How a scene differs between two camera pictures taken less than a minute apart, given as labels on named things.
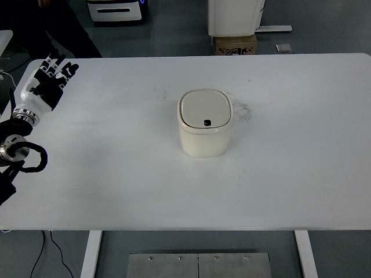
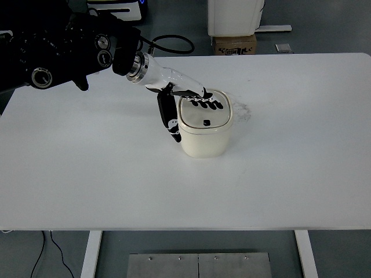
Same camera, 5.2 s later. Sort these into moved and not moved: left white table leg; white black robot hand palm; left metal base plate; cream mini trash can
Moved: white black robot hand palm
Not moved: cream mini trash can; left metal base plate; left white table leg
